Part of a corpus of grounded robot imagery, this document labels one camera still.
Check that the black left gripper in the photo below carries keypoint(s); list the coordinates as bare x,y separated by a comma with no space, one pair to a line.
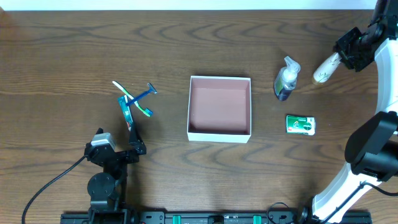
121,154

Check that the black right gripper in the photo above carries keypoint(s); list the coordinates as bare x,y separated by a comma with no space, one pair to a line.
347,51

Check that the white Pantene tube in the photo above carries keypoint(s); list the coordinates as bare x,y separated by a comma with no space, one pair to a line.
326,69

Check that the clear foam pump bottle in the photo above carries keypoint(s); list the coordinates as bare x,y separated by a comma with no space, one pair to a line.
286,79

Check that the white cardboard box pink inside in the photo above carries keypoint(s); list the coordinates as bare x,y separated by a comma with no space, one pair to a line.
219,109

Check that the green white soap box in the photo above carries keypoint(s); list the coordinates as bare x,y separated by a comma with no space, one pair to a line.
304,125

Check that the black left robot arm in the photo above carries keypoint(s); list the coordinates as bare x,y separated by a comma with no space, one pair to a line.
107,189

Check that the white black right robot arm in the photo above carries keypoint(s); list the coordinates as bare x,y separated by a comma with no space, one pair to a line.
370,155

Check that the green white toothbrush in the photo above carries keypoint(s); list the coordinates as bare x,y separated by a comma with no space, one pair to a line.
146,111

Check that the green toothpaste tube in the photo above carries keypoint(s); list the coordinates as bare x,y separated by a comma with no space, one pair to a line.
126,111

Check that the blue disposable razor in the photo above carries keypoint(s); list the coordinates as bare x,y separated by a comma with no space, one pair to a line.
143,94

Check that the black mounting rail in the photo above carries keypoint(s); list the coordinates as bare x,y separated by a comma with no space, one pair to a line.
181,218

